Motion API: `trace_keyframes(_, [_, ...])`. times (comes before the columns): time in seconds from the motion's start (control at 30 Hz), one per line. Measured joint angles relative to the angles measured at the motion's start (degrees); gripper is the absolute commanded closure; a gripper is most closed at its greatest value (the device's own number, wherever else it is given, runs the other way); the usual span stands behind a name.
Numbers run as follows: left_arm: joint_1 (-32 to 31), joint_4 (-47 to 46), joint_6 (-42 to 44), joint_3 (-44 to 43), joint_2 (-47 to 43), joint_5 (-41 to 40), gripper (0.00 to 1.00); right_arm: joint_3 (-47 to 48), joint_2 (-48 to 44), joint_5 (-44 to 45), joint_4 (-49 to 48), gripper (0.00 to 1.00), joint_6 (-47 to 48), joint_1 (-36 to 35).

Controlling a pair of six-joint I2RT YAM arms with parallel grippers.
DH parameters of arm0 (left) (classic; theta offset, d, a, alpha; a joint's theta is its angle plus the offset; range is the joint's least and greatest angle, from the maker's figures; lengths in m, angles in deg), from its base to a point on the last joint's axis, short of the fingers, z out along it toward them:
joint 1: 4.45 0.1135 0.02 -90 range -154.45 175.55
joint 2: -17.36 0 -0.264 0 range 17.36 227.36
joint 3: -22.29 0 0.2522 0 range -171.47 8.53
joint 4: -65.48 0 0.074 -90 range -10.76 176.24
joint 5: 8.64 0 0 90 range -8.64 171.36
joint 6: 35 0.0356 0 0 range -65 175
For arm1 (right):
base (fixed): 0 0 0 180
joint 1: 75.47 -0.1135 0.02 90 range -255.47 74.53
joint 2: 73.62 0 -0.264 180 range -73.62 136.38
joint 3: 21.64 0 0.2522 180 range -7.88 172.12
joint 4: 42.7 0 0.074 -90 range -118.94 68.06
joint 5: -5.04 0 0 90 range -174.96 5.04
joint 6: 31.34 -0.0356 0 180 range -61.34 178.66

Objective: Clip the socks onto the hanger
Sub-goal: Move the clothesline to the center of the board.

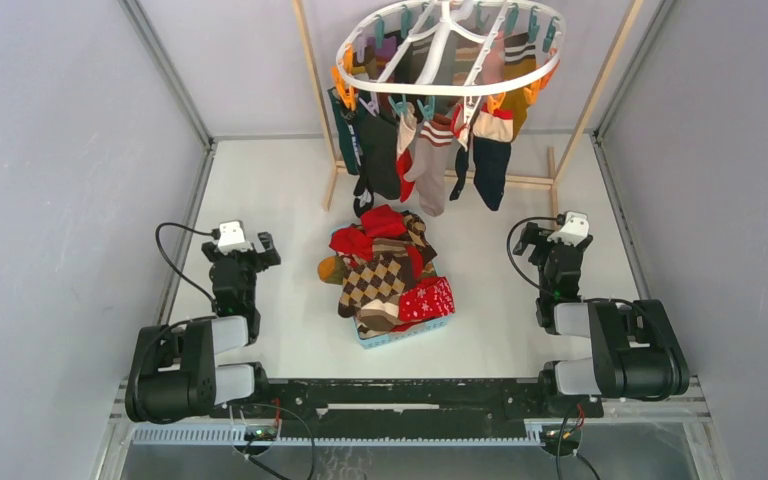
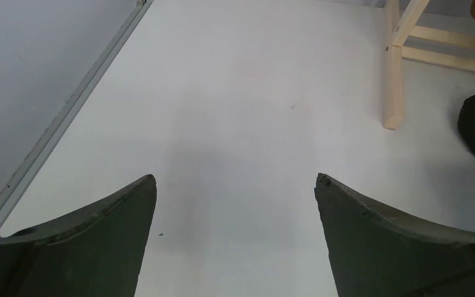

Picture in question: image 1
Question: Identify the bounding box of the navy santa sock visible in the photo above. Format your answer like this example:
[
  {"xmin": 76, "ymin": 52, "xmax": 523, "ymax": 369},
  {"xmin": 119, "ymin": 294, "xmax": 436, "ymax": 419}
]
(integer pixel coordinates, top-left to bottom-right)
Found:
[{"xmin": 472, "ymin": 106, "xmax": 513, "ymax": 211}]

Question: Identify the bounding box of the brown argyle sock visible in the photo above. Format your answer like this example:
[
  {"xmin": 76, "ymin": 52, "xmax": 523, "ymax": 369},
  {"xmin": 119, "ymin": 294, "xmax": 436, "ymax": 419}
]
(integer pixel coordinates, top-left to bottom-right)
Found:
[{"xmin": 337, "ymin": 255, "xmax": 416, "ymax": 318}]

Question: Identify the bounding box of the orange clothes clip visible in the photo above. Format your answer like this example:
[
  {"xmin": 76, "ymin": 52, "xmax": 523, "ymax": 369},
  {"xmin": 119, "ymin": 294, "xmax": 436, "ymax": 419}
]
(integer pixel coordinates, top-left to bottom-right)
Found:
[{"xmin": 485, "ymin": 92, "xmax": 506, "ymax": 114}]

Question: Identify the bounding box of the white round clip hanger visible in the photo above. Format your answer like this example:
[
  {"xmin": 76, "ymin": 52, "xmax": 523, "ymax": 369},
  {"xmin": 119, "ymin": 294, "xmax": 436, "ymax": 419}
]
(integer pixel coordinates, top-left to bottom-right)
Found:
[{"xmin": 331, "ymin": 1, "xmax": 567, "ymax": 97}]

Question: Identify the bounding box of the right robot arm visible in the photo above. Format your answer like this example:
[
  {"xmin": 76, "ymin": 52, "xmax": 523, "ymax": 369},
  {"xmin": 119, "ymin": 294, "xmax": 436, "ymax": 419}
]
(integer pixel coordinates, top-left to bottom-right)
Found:
[{"xmin": 506, "ymin": 214, "xmax": 691, "ymax": 416}]

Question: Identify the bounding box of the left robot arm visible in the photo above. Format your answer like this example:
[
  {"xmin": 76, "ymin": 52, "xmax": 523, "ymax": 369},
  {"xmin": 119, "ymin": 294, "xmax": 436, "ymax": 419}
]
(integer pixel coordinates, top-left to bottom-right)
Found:
[{"xmin": 124, "ymin": 232, "xmax": 281, "ymax": 424}]

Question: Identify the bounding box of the orange sock toe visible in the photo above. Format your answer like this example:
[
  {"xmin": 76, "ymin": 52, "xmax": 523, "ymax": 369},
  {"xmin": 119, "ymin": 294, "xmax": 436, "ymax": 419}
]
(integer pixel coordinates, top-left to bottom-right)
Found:
[{"xmin": 317, "ymin": 255, "xmax": 347, "ymax": 285}]

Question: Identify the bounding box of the red snowflake sock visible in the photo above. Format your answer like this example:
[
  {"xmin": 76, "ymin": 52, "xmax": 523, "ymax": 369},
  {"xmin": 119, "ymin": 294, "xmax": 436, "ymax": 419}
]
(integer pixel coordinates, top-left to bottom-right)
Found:
[{"xmin": 399, "ymin": 277, "xmax": 456, "ymax": 323}]

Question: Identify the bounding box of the red sock in basket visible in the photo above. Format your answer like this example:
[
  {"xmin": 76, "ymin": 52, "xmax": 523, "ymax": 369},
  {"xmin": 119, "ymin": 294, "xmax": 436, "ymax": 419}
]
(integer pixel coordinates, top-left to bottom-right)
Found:
[{"xmin": 329, "ymin": 205, "xmax": 407, "ymax": 261}]

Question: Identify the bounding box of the beige red striped sock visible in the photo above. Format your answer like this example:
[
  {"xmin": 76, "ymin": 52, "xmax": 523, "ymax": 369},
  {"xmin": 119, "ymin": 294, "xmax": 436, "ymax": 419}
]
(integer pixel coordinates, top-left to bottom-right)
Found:
[{"xmin": 405, "ymin": 114, "xmax": 455, "ymax": 217}]

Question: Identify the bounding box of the black sport sock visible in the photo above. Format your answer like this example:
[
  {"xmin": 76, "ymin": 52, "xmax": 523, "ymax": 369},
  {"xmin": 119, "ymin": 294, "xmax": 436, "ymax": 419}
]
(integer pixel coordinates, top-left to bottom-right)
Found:
[{"xmin": 352, "ymin": 117, "xmax": 374, "ymax": 218}]

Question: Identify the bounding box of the brown striped sock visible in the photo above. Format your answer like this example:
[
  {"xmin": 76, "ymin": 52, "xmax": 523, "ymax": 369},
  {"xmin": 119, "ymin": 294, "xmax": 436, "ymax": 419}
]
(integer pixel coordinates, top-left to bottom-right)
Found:
[{"xmin": 355, "ymin": 295, "xmax": 403, "ymax": 339}]

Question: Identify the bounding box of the light blue plastic basket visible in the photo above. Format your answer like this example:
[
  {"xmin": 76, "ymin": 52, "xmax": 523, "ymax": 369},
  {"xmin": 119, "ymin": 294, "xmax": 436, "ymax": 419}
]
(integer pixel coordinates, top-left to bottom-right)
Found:
[{"xmin": 356, "ymin": 315, "xmax": 452, "ymax": 349}]

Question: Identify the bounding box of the green hanging sock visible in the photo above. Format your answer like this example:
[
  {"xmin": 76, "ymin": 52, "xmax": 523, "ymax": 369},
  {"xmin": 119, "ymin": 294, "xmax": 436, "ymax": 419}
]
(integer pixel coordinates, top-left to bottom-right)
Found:
[{"xmin": 328, "ymin": 87, "xmax": 359, "ymax": 175}]

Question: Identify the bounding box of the dark grey hanging sock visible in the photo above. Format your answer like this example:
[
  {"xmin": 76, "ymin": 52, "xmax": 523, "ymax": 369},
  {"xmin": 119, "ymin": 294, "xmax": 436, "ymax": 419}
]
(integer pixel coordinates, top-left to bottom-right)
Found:
[{"xmin": 358, "ymin": 115, "xmax": 401, "ymax": 200}]

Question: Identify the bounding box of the white red hanging sock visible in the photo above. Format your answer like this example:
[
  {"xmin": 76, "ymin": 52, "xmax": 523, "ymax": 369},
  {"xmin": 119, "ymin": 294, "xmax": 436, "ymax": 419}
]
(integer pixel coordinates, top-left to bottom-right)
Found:
[{"xmin": 396, "ymin": 102, "xmax": 418, "ymax": 203}]

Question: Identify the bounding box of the mustard yellow hanging sock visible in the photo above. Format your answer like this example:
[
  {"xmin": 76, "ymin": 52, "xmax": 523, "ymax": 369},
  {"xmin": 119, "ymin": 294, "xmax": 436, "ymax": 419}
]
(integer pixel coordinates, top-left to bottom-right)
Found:
[{"xmin": 502, "ymin": 32, "xmax": 537, "ymax": 138}]

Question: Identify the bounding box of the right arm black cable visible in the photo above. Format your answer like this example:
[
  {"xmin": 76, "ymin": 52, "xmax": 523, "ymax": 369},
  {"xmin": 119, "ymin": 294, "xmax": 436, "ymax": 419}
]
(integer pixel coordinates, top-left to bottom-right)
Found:
[{"xmin": 505, "ymin": 215, "xmax": 561, "ymax": 301}]

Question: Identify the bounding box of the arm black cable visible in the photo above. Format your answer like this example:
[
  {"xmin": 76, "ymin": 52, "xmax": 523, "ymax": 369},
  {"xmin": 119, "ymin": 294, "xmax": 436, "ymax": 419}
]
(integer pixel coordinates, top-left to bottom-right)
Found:
[
  {"xmin": 154, "ymin": 221, "xmax": 220, "ymax": 313},
  {"xmin": 505, "ymin": 215, "xmax": 561, "ymax": 301}
]

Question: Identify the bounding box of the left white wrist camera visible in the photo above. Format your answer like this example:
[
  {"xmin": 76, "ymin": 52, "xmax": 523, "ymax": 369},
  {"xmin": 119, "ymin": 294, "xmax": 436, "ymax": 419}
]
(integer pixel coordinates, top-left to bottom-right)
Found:
[{"xmin": 216, "ymin": 220, "xmax": 252, "ymax": 254}]

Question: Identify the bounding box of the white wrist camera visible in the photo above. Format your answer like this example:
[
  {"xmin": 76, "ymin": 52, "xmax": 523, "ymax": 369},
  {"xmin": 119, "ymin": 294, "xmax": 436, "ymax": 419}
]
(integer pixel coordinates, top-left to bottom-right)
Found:
[
  {"xmin": 547, "ymin": 211, "xmax": 590, "ymax": 247},
  {"xmin": 216, "ymin": 220, "xmax": 252, "ymax": 254}
]

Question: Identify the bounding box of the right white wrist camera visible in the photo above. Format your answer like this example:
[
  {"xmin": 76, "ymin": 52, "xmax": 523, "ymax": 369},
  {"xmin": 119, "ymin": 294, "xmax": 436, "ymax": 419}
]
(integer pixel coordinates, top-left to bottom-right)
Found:
[{"xmin": 547, "ymin": 211, "xmax": 590, "ymax": 247}]

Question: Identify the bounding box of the wooden hanger rack frame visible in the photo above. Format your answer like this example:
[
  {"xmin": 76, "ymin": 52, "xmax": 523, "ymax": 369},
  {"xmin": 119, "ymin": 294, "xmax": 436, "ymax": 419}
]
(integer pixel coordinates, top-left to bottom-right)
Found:
[{"xmin": 292, "ymin": 0, "xmax": 643, "ymax": 213}]

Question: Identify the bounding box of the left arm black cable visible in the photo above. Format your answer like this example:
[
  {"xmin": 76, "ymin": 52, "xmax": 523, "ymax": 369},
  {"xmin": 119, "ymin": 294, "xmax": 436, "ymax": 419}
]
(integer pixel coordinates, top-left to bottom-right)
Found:
[{"xmin": 154, "ymin": 221, "xmax": 220, "ymax": 313}]

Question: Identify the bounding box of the white slotted cable duct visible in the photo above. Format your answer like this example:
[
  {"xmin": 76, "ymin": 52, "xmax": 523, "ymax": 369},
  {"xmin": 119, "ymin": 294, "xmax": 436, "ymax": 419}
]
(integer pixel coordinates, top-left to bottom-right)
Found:
[{"xmin": 131, "ymin": 424, "xmax": 545, "ymax": 447}]

